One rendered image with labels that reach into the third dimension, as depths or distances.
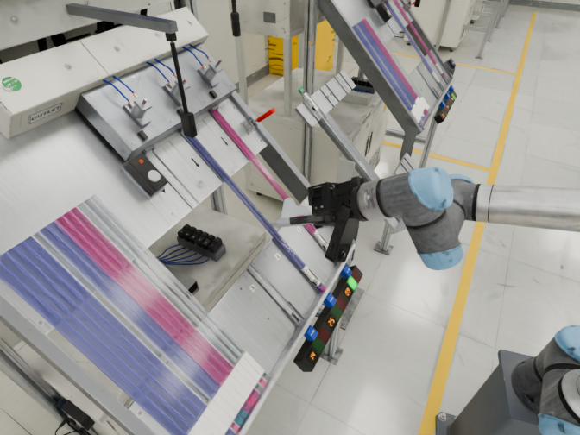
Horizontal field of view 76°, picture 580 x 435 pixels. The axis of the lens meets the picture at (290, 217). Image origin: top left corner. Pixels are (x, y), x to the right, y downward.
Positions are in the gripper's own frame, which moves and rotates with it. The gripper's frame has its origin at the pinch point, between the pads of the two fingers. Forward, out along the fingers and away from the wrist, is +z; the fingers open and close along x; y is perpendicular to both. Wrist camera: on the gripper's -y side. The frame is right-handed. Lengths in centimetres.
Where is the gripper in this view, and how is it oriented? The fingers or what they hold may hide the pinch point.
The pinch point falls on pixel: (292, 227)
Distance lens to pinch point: 84.6
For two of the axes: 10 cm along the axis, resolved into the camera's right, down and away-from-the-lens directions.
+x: -6.9, -0.4, -7.2
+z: -7.2, 1.5, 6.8
